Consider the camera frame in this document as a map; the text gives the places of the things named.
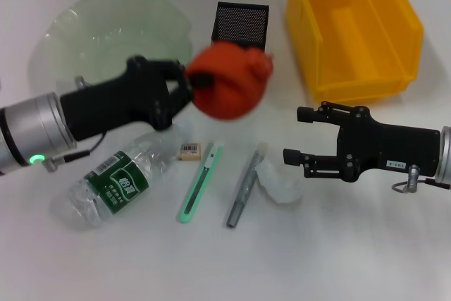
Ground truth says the green utility knife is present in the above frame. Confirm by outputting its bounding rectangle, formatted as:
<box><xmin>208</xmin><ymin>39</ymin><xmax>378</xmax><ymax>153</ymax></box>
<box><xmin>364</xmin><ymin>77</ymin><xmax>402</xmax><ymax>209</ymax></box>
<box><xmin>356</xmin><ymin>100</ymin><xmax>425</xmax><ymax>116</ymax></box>
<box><xmin>176</xmin><ymin>142</ymin><xmax>225</xmax><ymax>225</ymax></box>

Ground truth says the clear green-label water bottle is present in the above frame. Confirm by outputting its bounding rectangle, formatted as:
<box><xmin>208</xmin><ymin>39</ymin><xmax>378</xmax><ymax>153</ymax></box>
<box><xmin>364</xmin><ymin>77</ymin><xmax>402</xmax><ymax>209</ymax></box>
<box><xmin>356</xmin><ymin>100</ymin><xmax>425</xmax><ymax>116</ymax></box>
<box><xmin>66</xmin><ymin>119</ymin><xmax>194</xmax><ymax>231</ymax></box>

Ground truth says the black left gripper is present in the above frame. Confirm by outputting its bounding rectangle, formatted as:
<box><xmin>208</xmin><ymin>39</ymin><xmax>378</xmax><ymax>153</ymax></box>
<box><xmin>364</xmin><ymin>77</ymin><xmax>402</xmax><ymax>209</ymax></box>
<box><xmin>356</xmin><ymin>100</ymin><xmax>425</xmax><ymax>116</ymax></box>
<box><xmin>59</xmin><ymin>56</ymin><xmax>214</xmax><ymax>142</ymax></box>

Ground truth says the beige eraser with barcode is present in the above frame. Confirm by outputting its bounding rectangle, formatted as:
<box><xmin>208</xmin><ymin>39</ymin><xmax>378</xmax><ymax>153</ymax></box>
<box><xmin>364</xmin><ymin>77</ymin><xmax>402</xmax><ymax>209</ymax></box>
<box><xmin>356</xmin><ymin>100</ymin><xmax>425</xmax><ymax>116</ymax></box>
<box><xmin>178</xmin><ymin>142</ymin><xmax>202</xmax><ymax>161</ymax></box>

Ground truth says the grey pen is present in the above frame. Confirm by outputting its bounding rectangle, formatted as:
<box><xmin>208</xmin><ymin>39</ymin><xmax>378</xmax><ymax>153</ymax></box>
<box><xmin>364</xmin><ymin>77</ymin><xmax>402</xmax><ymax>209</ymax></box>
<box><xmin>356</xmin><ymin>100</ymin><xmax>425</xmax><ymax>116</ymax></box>
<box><xmin>225</xmin><ymin>142</ymin><xmax>267</xmax><ymax>228</ymax></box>

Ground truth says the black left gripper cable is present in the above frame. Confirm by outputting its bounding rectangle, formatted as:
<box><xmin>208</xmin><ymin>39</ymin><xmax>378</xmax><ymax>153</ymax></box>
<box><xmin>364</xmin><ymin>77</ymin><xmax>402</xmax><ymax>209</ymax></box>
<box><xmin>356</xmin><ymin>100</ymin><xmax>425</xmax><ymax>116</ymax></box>
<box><xmin>44</xmin><ymin>131</ymin><xmax>109</xmax><ymax>173</ymax></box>

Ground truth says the white paper ball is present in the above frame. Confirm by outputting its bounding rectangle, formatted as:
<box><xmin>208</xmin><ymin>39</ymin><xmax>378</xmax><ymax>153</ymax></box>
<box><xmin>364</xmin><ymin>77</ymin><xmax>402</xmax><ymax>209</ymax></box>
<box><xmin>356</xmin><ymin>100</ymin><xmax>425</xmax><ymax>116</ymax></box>
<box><xmin>255</xmin><ymin>158</ymin><xmax>304</xmax><ymax>205</ymax></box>

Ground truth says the black mesh pen holder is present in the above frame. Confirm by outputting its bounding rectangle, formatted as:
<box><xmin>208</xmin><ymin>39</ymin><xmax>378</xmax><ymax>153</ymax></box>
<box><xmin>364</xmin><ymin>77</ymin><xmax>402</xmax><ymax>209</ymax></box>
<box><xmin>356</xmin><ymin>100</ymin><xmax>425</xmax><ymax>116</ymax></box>
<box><xmin>210</xmin><ymin>1</ymin><xmax>271</xmax><ymax>57</ymax></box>

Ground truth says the red tomato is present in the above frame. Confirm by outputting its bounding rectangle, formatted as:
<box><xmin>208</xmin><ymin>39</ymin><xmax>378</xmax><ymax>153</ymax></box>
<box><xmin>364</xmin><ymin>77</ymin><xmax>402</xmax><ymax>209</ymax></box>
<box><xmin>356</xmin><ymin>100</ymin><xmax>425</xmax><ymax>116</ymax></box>
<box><xmin>185</xmin><ymin>42</ymin><xmax>275</xmax><ymax>122</ymax></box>

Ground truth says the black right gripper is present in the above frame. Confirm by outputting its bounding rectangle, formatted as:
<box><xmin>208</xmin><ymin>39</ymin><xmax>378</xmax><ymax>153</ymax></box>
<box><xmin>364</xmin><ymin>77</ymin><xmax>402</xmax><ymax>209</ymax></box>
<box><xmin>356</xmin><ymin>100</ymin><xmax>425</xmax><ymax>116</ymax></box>
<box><xmin>283</xmin><ymin>101</ymin><xmax>443</xmax><ymax>184</ymax></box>

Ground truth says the pale green glass fruit plate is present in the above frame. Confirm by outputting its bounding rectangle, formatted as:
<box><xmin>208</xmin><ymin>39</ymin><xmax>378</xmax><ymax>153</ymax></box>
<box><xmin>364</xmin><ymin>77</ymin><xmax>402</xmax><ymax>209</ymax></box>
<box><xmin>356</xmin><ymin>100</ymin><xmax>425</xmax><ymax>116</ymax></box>
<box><xmin>27</xmin><ymin>0</ymin><xmax>193</xmax><ymax>104</ymax></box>

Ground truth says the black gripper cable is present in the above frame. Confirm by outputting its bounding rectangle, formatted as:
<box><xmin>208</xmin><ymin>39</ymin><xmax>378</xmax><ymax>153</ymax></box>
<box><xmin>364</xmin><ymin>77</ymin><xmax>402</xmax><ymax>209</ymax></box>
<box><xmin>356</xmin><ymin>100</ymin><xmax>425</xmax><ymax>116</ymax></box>
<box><xmin>390</xmin><ymin>165</ymin><xmax>451</xmax><ymax>195</ymax></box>
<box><xmin>44</xmin><ymin>131</ymin><xmax>109</xmax><ymax>173</ymax></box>

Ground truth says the yellow plastic bin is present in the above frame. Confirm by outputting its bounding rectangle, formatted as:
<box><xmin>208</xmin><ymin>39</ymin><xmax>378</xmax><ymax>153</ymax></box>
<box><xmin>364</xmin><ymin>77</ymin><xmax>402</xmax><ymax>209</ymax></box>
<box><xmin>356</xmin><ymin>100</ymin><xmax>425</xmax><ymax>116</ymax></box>
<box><xmin>285</xmin><ymin>0</ymin><xmax>424</xmax><ymax>104</ymax></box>

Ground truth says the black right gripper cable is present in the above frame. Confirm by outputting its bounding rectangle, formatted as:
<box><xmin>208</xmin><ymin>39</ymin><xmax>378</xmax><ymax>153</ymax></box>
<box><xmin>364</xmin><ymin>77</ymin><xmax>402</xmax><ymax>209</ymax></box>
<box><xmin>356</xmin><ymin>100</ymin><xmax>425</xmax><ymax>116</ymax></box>
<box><xmin>390</xmin><ymin>165</ymin><xmax>451</xmax><ymax>195</ymax></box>

